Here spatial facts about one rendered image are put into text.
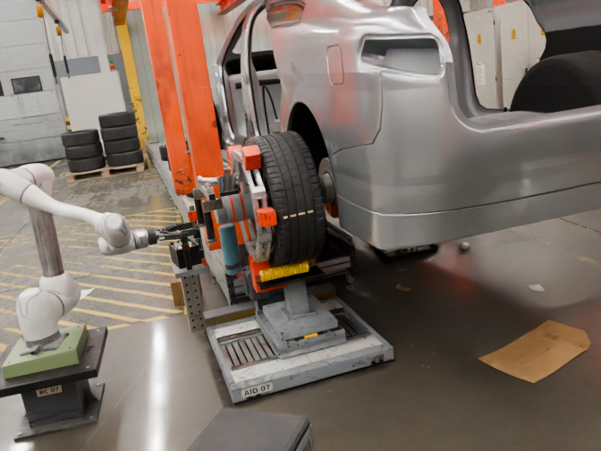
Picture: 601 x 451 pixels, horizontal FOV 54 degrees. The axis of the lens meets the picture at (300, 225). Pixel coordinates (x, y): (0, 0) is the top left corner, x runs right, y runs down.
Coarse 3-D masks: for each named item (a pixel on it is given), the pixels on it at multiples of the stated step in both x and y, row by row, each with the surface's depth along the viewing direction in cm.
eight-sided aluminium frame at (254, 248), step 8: (232, 152) 296; (240, 152) 286; (232, 160) 302; (240, 160) 279; (232, 168) 307; (248, 176) 271; (256, 176) 273; (240, 184) 318; (248, 184) 273; (256, 192) 267; (264, 192) 268; (256, 200) 268; (264, 200) 269; (256, 208) 269; (240, 224) 317; (248, 224) 318; (256, 224) 273; (264, 232) 273; (248, 240) 311; (256, 240) 312; (264, 240) 274; (248, 248) 307; (256, 248) 285; (264, 248) 288; (256, 256) 289; (264, 256) 290
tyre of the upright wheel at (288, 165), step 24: (264, 144) 277; (288, 144) 278; (264, 168) 271; (288, 168) 270; (312, 168) 272; (288, 192) 267; (312, 192) 270; (288, 216) 268; (312, 216) 271; (288, 240) 273; (312, 240) 278
